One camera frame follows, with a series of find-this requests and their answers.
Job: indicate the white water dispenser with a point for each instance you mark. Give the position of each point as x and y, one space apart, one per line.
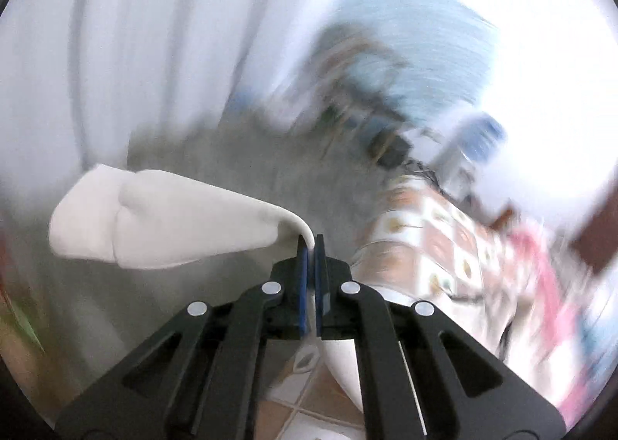
458 164

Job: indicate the wooden chair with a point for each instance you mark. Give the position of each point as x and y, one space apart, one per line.
347 63

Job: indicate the blue water bottle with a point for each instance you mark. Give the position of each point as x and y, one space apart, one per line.
485 131

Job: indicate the large beige garment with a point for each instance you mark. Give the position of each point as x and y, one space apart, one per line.
169 218

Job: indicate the teal patterned hanging cloth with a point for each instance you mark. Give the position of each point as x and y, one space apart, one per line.
425 34

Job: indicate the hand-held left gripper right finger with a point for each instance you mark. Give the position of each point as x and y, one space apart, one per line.
321 285

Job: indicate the brown wooden door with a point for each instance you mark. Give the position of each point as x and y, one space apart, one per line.
598 237

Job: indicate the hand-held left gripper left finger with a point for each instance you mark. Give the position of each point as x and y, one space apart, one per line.
302 285

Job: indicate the patterned checkered tablecloth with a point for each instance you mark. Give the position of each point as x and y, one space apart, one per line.
434 237

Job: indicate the pink floral blanket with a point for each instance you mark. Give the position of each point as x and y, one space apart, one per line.
545 285

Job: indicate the white curtain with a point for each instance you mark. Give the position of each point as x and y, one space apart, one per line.
120 34

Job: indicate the black bin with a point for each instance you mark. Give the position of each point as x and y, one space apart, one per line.
391 148

